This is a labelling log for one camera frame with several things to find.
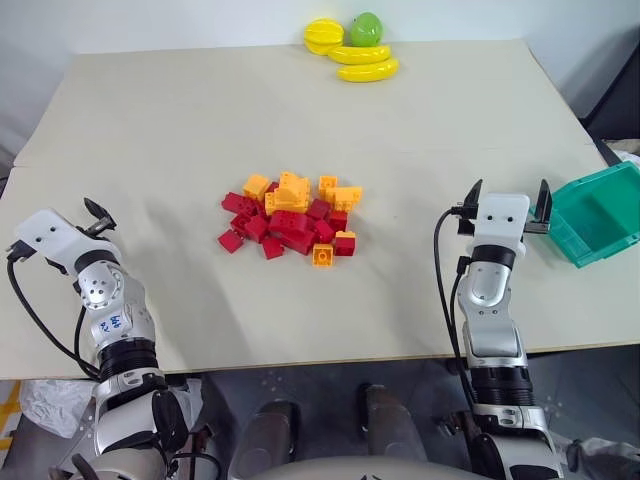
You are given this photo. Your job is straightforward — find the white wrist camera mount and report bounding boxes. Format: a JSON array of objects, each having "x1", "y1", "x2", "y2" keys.
[
  {"x1": 13, "y1": 209, "x2": 118, "y2": 274},
  {"x1": 468, "y1": 193, "x2": 531, "y2": 257}
]

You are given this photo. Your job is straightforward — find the crumpled clear plastic bag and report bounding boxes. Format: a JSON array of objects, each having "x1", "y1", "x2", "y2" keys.
[{"x1": 566, "y1": 436, "x2": 640, "y2": 480}]

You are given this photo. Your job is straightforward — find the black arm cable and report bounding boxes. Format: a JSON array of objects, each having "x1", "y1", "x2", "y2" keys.
[
  {"x1": 5, "y1": 241, "x2": 103, "y2": 379},
  {"x1": 432, "y1": 205, "x2": 477, "y2": 404}
]

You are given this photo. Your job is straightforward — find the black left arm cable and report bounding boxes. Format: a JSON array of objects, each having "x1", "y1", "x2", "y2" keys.
[{"x1": 5, "y1": 241, "x2": 103, "y2": 379}]

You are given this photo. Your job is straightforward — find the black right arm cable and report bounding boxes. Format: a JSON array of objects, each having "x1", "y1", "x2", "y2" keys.
[{"x1": 432, "y1": 205, "x2": 477, "y2": 404}]

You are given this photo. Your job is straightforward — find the white plastic bag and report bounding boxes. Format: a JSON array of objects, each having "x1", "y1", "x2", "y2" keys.
[{"x1": 18, "y1": 378, "x2": 97, "y2": 440}]

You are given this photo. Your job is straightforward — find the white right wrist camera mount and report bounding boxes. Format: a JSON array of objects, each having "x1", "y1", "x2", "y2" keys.
[{"x1": 468, "y1": 193, "x2": 531, "y2": 257}]

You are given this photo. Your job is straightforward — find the silver robot torso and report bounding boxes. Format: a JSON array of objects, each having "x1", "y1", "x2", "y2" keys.
[{"x1": 262, "y1": 451, "x2": 484, "y2": 480}]

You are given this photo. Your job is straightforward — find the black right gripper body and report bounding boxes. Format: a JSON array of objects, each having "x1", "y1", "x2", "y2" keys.
[{"x1": 455, "y1": 203, "x2": 552, "y2": 238}]

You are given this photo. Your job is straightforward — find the green plastic bin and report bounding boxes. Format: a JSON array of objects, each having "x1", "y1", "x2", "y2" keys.
[{"x1": 524, "y1": 161, "x2": 640, "y2": 270}]

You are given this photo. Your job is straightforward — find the yellow toy banana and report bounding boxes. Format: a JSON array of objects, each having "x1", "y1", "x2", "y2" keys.
[
  {"x1": 336, "y1": 57, "x2": 402, "y2": 84},
  {"x1": 327, "y1": 44, "x2": 393, "y2": 66}
]

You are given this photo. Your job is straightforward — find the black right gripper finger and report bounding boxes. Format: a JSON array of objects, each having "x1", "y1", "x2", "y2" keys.
[
  {"x1": 461, "y1": 178, "x2": 484, "y2": 217},
  {"x1": 533, "y1": 178, "x2": 554, "y2": 224}
]

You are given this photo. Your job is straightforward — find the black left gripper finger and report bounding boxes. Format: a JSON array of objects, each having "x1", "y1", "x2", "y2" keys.
[{"x1": 82, "y1": 197, "x2": 115, "y2": 226}]

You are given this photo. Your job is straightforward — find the green toy apple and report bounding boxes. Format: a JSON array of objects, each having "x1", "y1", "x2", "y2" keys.
[{"x1": 349, "y1": 11, "x2": 389, "y2": 48}]

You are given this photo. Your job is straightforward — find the dark rounded shape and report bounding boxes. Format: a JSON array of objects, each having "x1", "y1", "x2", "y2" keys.
[
  {"x1": 354, "y1": 382, "x2": 430, "y2": 460},
  {"x1": 241, "y1": 399, "x2": 302, "y2": 479}
]

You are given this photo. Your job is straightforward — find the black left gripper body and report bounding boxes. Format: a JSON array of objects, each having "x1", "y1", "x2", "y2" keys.
[{"x1": 74, "y1": 218, "x2": 120, "y2": 244}]

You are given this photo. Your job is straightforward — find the yellow toy starfruit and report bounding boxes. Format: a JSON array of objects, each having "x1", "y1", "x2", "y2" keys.
[{"x1": 303, "y1": 17, "x2": 347, "y2": 56}]

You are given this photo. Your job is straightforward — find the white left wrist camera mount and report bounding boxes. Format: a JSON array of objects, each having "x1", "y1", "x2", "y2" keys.
[{"x1": 13, "y1": 209, "x2": 118, "y2": 274}]

